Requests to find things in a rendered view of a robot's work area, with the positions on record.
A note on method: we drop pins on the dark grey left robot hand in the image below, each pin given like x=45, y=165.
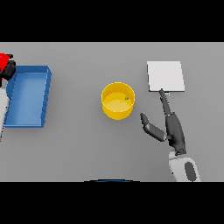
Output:
x=8, y=70

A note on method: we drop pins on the yellow bowl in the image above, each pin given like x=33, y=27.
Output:
x=117, y=102

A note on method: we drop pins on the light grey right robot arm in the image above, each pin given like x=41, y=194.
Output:
x=182, y=169

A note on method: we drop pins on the blue tray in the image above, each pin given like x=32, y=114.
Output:
x=27, y=96

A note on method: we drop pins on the green nut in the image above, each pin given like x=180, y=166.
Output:
x=126, y=98

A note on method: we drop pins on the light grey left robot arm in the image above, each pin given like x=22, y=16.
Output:
x=2, y=106

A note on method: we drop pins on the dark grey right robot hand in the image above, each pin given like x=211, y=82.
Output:
x=174, y=131

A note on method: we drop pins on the red beaker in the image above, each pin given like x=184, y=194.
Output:
x=3, y=61

